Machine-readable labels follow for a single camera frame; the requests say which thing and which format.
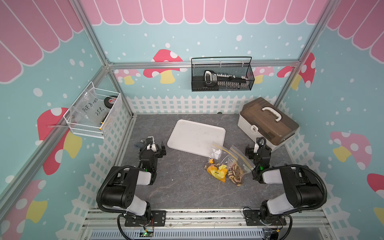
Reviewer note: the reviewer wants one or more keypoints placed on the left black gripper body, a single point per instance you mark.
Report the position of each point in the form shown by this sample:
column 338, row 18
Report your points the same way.
column 159, row 154

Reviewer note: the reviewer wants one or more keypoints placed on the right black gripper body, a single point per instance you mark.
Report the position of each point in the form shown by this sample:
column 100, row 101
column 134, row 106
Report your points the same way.
column 252, row 155

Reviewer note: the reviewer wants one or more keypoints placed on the clear ziploc bag of cookies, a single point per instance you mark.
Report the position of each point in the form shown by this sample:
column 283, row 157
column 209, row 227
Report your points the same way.
column 238, row 166

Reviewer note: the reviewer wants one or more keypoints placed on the ziploc bag with yellow chick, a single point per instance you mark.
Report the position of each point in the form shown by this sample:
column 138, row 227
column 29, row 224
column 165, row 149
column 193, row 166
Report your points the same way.
column 218, row 163

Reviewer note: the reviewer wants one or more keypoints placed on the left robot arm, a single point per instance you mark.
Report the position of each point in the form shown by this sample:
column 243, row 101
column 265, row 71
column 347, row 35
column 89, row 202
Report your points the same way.
column 117, row 193

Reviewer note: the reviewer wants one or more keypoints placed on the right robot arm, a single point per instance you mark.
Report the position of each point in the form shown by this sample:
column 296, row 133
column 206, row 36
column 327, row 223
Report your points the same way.
column 304, row 189

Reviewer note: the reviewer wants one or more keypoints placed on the white box with brown lid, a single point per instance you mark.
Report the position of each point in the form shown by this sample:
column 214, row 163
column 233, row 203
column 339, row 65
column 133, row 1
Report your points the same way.
column 259, row 118

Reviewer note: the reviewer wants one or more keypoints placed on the white plastic tray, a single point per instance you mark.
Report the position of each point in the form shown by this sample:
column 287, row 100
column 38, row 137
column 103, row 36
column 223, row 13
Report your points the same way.
column 195, row 138

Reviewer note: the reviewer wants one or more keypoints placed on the black tape roll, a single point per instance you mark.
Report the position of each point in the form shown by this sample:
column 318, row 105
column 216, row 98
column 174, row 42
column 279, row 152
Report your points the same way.
column 110, row 101

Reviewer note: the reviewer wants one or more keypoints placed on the socket wrench set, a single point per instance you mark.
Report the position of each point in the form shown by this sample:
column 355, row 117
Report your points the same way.
column 212, row 79

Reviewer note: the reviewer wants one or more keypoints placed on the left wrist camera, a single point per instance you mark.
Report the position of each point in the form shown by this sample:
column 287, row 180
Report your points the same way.
column 151, row 145

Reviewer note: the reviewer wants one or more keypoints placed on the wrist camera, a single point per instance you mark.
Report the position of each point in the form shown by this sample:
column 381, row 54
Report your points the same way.
column 260, row 144
column 151, row 145

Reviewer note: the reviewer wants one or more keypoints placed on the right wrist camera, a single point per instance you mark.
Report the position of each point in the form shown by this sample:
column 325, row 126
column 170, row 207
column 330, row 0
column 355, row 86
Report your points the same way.
column 260, row 144

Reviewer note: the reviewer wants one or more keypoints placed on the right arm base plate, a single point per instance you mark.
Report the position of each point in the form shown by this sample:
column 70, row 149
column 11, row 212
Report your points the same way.
column 255, row 217

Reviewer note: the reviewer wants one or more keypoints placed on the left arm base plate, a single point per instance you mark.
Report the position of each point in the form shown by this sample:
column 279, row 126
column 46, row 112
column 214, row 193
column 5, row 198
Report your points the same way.
column 154, row 219

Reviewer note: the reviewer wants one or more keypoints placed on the clear wall bin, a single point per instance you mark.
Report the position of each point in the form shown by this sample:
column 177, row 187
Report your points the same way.
column 88, row 115

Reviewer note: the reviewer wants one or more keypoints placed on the black wire mesh basket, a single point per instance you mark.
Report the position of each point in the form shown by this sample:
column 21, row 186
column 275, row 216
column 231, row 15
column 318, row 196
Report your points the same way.
column 238, row 66

